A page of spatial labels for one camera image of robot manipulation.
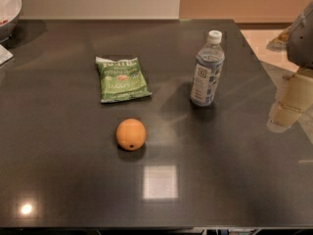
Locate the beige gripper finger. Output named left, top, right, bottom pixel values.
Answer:
left=267, top=68, right=313, bottom=133

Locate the blue plastic water bottle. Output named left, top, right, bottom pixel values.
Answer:
left=190, top=30, right=225, bottom=107

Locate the orange fruit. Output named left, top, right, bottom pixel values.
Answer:
left=115, top=118, right=146, bottom=151

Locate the green potato chips bag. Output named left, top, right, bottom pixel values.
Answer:
left=95, top=57, right=152, bottom=103

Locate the white bowl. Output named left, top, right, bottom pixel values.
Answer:
left=0, top=0, right=22, bottom=42

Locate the white paper sheet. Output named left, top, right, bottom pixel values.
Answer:
left=0, top=44, right=14, bottom=66

